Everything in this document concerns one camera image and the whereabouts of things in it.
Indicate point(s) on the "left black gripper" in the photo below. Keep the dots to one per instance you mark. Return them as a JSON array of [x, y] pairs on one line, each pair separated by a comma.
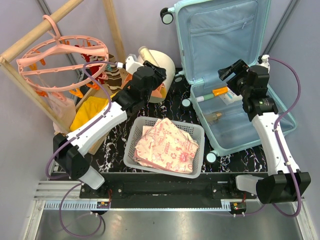
[[160, 75]]

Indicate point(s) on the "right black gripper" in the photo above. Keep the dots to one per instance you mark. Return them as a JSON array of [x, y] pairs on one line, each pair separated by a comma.
[[238, 66]]

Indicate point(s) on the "pink toy washing machine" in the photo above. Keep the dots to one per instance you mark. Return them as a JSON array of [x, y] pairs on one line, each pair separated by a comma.
[[164, 61]]

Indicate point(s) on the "cream cosmetic bottle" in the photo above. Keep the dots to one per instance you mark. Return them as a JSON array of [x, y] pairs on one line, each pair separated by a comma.
[[146, 55]]

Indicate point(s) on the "white cosmetic box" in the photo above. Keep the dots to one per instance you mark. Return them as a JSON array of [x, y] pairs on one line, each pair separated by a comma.
[[230, 97]]

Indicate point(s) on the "orange capped tube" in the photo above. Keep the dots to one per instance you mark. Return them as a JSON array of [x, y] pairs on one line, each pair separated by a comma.
[[220, 91]]

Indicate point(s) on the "light blue ribbed suitcase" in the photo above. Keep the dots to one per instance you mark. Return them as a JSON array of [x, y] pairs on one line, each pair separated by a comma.
[[220, 43]]

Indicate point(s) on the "small clear glass bottle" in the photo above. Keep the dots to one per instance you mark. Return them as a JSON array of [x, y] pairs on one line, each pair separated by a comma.
[[213, 117]]

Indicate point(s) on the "cream pink cartoon print cloth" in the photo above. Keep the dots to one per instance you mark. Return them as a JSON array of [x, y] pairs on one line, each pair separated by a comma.
[[166, 147]]

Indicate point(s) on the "white perforated plastic basket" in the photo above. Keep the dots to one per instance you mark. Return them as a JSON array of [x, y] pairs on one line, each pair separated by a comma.
[[196, 132]]

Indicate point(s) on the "pale green tube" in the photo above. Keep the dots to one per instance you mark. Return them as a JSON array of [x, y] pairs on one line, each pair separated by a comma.
[[204, 97]]

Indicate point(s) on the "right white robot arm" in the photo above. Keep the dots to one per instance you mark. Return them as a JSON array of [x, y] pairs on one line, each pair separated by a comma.
[[285, 181]]

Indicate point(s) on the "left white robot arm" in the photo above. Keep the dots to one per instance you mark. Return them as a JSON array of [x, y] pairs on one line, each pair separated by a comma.
[[69, 150]]

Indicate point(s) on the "brown striped sock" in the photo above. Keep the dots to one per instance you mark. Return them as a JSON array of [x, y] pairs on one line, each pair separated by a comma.
[[114, 79]]

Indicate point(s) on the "red hanging sock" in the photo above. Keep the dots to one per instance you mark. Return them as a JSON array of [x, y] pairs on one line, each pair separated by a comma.
[[92, 58]]

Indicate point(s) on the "yellow cloth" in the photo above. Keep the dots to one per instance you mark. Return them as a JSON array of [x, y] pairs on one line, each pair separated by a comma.
[[90, 108]]

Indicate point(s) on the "pink round clip hanger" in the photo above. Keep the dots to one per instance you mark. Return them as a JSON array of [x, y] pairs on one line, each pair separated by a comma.
[[54, 61]]

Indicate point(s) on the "black marble pattern mat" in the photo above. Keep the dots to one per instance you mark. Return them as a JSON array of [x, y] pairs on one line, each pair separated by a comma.
[[110, 154]]

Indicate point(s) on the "translucent plastic bag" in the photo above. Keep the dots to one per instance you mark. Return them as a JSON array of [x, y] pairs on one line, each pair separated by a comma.
[[65, 109]]

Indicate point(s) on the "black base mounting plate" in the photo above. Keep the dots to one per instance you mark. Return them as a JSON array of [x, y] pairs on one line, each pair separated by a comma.
[[184, 202]]

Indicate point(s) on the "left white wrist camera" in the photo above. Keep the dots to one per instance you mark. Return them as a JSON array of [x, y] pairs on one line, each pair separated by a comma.
[[132, 64]]

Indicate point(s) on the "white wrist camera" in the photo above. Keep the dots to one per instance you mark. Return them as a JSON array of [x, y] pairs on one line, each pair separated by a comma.
[[132, 64], [263, 60]]

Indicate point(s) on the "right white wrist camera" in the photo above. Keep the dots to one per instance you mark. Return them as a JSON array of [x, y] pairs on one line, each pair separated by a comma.
[[263, 60]]

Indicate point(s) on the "wooden clothes rack frame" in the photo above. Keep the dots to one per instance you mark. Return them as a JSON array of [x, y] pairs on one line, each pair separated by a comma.
[[51, 22]]

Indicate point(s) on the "aluminium rail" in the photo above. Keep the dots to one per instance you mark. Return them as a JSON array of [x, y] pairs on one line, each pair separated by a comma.
[[45, 190]]

